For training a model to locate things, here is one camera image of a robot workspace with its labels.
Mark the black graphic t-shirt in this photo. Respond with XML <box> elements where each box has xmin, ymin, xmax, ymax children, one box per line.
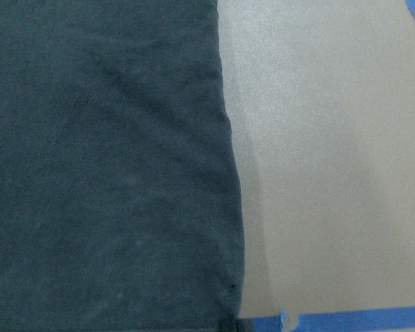
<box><xmin>0</xmin><ymin>1</ymin><xmax>244</xmax><ymax>331</ymax></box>

